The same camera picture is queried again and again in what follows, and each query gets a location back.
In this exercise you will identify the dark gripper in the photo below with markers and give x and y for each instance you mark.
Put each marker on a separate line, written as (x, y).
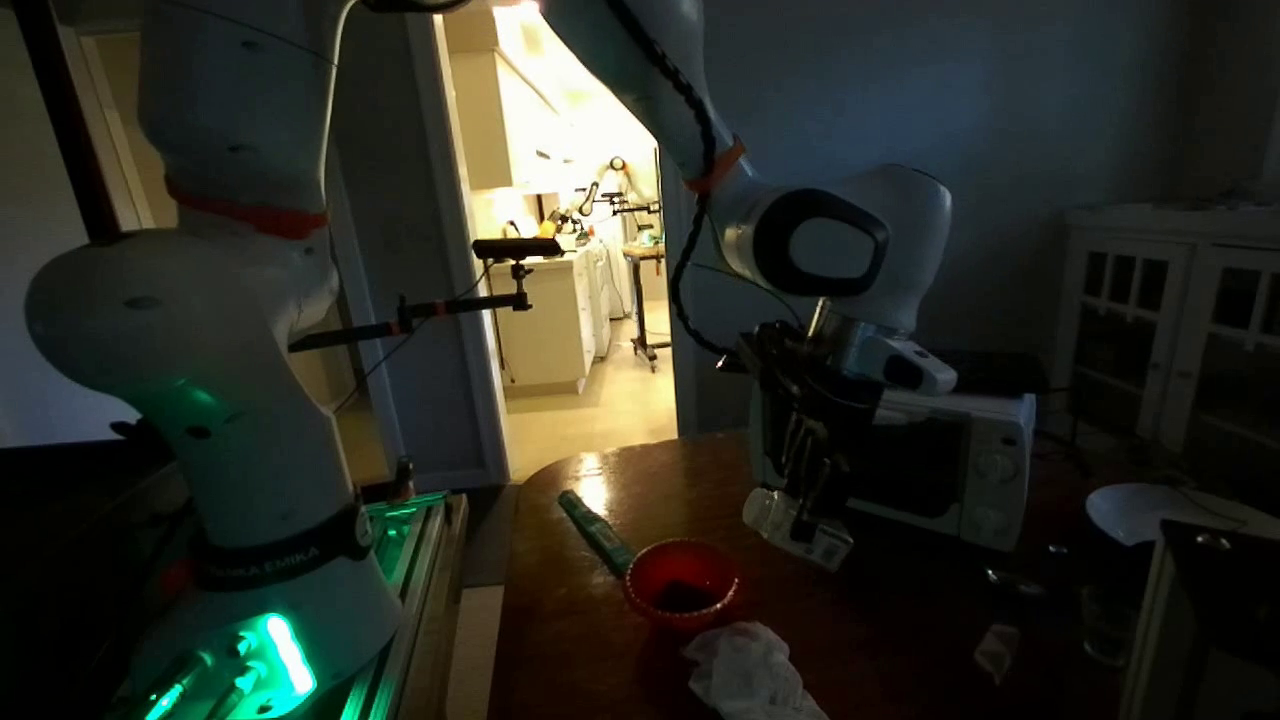
(807, 416)

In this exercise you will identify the salt shaker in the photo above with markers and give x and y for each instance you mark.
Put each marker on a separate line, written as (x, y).
(782, 520)

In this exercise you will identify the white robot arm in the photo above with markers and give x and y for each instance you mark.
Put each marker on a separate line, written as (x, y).
(195, 323)

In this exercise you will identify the red bowl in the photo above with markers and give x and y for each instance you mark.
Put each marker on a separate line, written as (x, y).
(682, 584)

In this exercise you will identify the white microwave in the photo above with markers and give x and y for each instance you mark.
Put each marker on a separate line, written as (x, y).
(953, 467)

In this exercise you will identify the green flat package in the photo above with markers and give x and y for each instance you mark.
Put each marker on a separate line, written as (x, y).
(601, 539)

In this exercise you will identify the crumpled white tissue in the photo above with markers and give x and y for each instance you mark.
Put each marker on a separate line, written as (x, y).
(744, 673)

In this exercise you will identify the white plate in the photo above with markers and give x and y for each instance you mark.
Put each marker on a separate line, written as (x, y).
(1132, 512)

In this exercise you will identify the white glass-door cabinet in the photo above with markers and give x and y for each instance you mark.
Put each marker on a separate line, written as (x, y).
(1169, 328)

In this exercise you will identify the robot mounting base frame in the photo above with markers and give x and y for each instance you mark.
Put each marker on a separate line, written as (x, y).
(349, 640)

